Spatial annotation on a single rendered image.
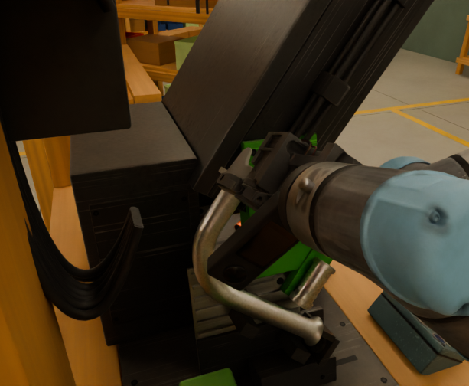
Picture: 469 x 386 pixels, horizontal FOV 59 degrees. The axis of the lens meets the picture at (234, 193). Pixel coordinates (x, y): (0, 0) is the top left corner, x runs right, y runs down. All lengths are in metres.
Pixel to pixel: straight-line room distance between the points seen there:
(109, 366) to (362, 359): 0.43
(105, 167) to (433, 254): 0.47
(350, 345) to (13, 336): 0.60
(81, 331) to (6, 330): 0.56
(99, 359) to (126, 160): 0.37
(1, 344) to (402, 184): 0.27
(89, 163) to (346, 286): 0.57
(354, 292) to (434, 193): 0.69
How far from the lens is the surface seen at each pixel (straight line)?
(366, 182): 0.27
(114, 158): 0.63
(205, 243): 0.54
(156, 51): 3.66
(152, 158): 0.62
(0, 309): 0.31
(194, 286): 0.64
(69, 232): 1.16
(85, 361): 0.83
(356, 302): 0.89
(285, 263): 0.65
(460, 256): 0.24
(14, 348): 0.33
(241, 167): 0.49
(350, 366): 0.78
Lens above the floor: 1.49
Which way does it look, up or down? 29 degrees down
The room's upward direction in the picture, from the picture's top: straight up
